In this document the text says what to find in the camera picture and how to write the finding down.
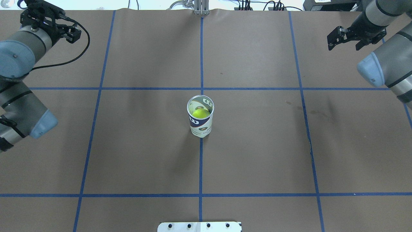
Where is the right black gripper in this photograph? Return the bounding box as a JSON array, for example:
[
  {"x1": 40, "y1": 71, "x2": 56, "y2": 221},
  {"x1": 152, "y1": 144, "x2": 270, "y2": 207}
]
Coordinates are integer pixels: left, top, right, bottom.
[{"x1": 327, "y1": 18, "x2": 387, "y2": 51}]

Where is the yellow tennis ball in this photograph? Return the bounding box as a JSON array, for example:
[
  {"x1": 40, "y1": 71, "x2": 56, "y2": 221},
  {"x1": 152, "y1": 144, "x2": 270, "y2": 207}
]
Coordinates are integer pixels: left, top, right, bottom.
[{"x1": 192, "y1": 108, "x2": 211, "y2": 119}]

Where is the clear tennis ball can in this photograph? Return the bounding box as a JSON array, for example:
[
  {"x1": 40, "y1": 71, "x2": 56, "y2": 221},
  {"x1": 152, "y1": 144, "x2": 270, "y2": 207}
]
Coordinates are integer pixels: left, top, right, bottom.
[{"x1": 186, "y1": 94, "x2": 215, "y2": 138}]

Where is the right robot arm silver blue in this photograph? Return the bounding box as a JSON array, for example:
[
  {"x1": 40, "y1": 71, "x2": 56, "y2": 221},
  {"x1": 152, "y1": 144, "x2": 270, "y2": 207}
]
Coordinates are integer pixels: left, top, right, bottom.
[{"x1": 327, "y1": 0, "x2": 412, "y2": 108}]

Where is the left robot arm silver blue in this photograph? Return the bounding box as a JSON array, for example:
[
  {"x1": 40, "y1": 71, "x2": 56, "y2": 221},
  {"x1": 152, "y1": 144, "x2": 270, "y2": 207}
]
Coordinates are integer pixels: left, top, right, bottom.
[{"x1": 0, "y1": 25, "x2": 58, "y2": 152}]

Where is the black box with label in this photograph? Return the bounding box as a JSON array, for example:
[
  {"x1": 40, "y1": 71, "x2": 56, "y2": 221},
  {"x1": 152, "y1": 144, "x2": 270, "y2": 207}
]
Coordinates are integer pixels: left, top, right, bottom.
[{"x1": 303, "y1": 0, "x2": 363, "y2": 12}]

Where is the aluminium frame post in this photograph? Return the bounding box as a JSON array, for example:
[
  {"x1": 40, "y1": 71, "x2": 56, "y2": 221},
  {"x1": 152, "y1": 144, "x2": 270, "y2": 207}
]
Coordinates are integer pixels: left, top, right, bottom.
[{"x1": 192, "y1": 0, "x2": 210, "y2": 16}]

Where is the white pedestal column base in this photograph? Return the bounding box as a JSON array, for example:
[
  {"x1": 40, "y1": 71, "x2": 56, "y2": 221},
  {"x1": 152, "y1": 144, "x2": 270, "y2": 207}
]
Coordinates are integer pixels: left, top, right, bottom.
[{"x1": 157, "y1": 221, "x2": 243, "y2": 232}]

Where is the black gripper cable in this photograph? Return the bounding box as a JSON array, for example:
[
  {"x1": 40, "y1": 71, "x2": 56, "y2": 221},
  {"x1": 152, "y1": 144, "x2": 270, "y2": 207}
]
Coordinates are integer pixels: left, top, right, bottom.
[{"x1": 31, "y1": 18, "x2": 90, "y2": 71}]

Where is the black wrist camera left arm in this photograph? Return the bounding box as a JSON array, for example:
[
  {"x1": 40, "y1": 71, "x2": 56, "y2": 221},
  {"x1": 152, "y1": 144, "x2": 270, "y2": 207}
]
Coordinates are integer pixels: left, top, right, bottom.
[{"x1": 20, "y1": 0, "x2": 81, "y2": 46}]

